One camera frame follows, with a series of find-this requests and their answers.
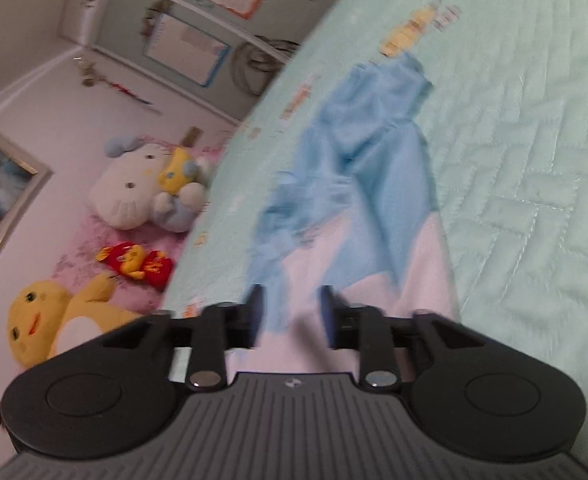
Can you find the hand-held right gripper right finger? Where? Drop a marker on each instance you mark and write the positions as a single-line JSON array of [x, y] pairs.
[[330, 317]]

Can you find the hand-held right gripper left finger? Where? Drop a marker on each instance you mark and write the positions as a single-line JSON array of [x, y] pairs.
[[256, 315]]

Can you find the light blue white jacket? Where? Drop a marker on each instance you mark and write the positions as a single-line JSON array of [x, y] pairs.
[[374, 185]]

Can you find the red plush toy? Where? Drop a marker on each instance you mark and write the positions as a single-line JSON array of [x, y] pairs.
[[148, 265]]

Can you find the white cat plush toy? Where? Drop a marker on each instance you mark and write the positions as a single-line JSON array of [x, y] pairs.
[[123, 190]]

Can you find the yellow plush toy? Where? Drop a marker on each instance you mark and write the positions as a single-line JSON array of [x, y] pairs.
[[33, 320]]

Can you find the bee print bed quilt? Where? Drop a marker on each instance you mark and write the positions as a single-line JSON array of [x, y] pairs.
[[524, 160]]

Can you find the blue bordered poster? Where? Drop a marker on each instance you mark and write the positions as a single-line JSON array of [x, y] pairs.
[[183, 45]]

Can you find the grey sliding door wardrobe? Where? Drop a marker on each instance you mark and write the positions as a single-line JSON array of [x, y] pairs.
[[123, 10]]

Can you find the red wall ornament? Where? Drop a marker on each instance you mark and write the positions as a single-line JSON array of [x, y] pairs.
[[123, 89]]

